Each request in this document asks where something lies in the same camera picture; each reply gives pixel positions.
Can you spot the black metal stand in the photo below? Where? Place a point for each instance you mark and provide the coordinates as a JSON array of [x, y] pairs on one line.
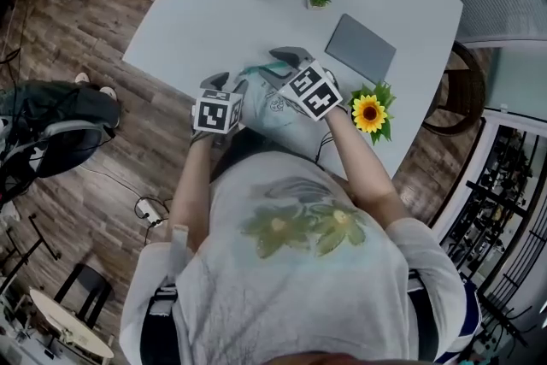
[[40, 237]]

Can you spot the white power strip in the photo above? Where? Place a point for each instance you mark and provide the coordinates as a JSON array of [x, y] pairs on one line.
[[149, 213]]

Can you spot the black office chair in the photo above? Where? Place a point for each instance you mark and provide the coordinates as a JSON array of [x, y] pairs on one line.
[[64, 149]]

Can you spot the round white table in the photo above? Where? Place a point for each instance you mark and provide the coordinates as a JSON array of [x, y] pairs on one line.
[[64, 320]]

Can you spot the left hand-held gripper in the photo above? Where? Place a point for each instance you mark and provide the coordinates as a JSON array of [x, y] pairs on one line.
[[211, 115]]

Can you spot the dark stool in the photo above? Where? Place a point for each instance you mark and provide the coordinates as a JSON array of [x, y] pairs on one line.
[[92, 278]]

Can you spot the dark wicker chair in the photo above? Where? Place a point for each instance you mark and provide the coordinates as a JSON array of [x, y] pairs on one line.
[[468, 90]]

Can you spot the black metal railing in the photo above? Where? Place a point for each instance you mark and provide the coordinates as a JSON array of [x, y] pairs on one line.
[[508, 166]]

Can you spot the light green pouch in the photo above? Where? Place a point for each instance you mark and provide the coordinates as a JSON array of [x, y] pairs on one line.
[[273, 119]]

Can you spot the sunflower in white pot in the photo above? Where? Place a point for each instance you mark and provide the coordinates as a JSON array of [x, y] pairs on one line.
[[369, 112]]

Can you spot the person's black trousers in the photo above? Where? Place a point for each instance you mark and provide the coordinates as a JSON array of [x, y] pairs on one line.
[[239, 149]]

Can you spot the person's right forearm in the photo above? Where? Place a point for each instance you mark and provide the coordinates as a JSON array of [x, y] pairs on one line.
[[363, 166]]

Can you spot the grey notebook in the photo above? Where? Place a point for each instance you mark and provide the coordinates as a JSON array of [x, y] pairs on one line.
[[361, 49]]

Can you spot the person's left hand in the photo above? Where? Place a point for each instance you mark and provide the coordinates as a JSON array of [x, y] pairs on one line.
[[201, 137]]

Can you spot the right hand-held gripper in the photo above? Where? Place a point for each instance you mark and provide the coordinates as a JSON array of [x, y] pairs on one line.
[[318, 98]]

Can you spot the person's white floral shirt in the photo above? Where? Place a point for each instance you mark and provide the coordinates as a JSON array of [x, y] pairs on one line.
[[299, 290]]

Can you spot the person's left forearm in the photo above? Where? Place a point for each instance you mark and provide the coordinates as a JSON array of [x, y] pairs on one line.
[[188, 184]]

